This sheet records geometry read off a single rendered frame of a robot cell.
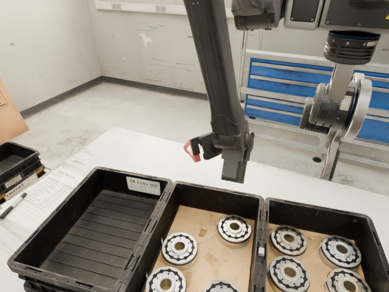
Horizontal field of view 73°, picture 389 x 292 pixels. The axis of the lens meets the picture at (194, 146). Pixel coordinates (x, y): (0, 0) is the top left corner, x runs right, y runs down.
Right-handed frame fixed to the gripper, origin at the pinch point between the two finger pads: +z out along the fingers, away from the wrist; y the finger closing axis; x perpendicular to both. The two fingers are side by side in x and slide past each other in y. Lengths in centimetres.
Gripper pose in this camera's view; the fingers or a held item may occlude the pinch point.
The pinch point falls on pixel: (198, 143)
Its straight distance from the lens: 79.8
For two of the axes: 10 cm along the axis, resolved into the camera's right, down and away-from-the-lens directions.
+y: 7.8, -3.1, 5.5
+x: -2.5, -9.5, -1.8
